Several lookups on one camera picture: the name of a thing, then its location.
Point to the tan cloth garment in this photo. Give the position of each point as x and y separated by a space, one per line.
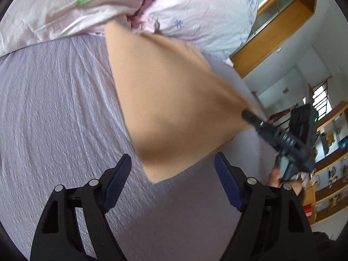
174 100

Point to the wooden headboard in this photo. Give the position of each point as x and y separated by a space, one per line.
274 39

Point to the lavender textured bed sheet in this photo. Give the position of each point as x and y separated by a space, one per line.
54 119

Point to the person's right hand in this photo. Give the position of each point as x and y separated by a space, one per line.
274 179

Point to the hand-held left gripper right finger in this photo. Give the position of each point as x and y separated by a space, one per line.
227 180

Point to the wooden bookshelf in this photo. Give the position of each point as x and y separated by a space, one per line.
330 165

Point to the red box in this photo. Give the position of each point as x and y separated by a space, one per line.
307 211

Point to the pink floral quilt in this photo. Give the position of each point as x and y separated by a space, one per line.
108 5

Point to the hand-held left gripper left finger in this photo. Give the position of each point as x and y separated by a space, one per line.
117 180

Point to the barred window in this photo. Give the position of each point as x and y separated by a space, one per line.
321 100

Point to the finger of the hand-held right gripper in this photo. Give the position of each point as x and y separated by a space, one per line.
257 123

